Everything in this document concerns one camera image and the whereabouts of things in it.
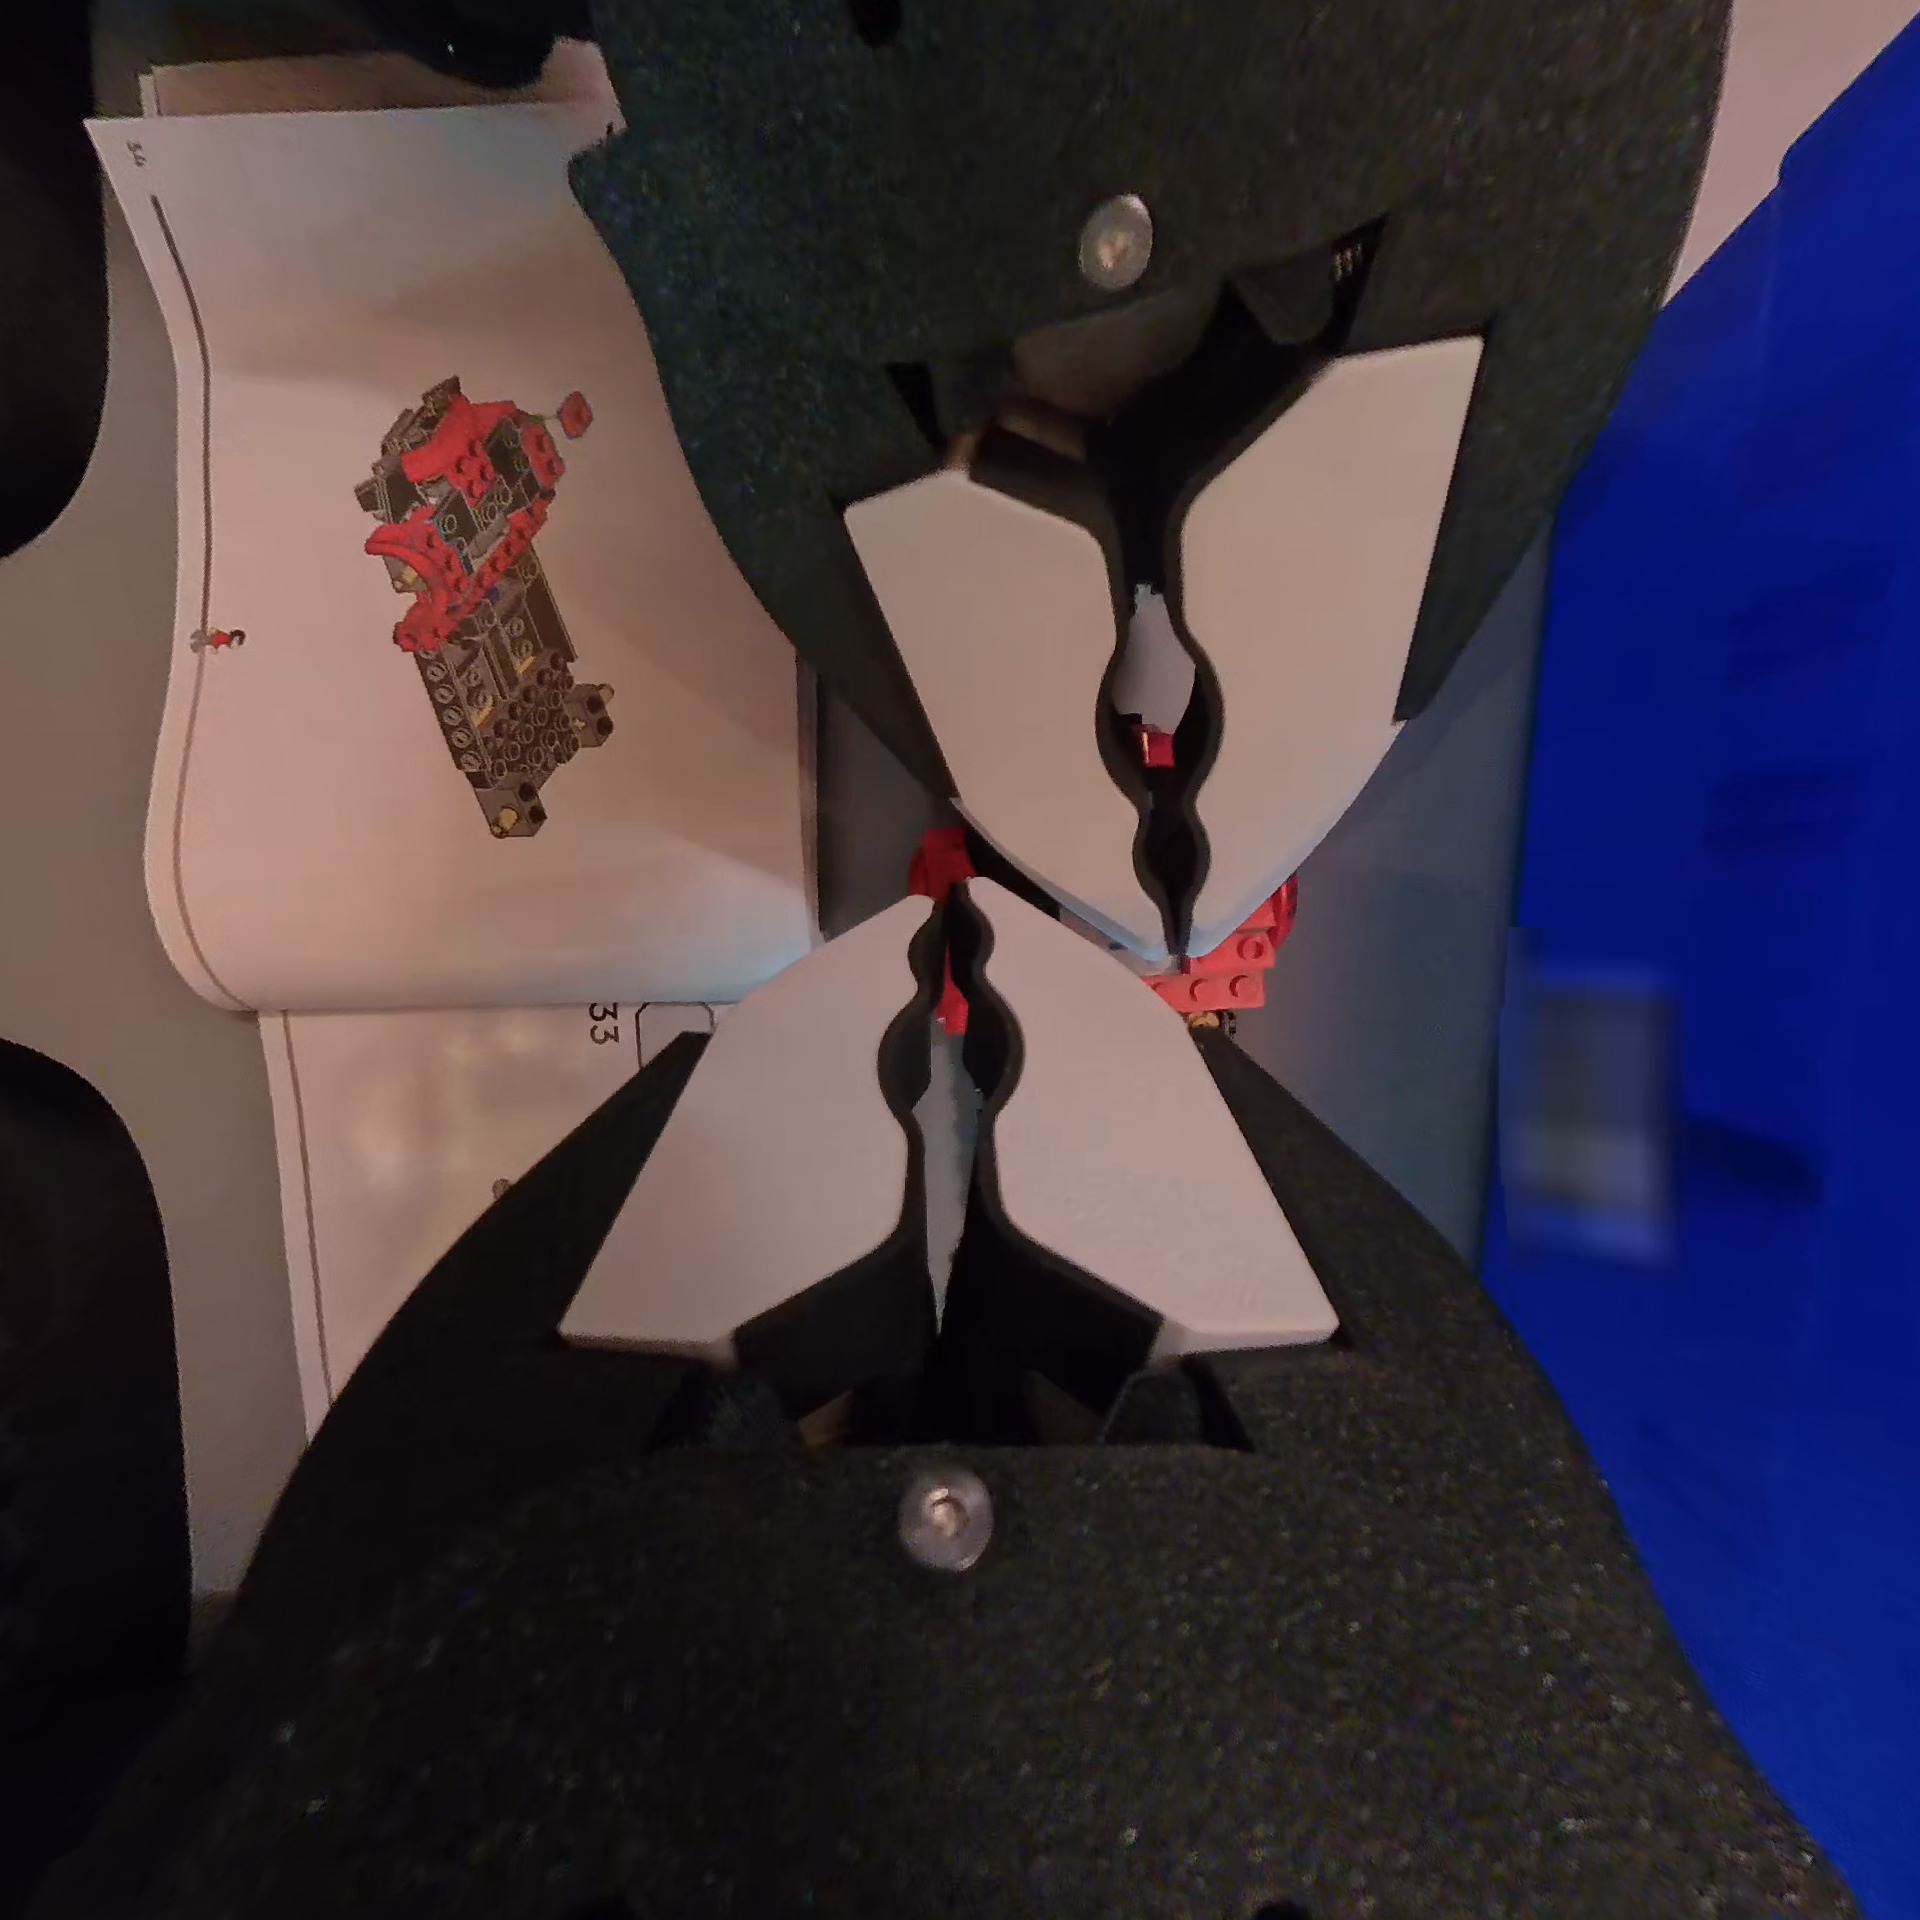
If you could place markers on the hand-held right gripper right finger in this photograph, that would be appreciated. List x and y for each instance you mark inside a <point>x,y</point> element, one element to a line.
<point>1157,1185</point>

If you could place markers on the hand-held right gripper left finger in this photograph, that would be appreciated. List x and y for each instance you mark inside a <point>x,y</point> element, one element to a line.
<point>765,1169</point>

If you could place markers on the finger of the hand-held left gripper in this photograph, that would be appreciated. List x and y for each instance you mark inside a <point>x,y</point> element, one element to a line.
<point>1322,600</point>
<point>993,645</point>

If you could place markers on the red and black lego car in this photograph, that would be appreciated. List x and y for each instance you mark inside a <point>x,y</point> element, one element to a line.
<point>1218,967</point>

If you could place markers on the lego instruction booklet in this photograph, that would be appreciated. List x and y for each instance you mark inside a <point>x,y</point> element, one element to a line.
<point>449,826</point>

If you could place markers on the blue divided storage bin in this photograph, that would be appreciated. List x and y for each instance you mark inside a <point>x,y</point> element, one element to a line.
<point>1771,751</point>

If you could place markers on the black rounded object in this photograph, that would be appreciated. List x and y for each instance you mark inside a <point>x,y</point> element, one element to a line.
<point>75,1349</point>
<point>43,299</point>

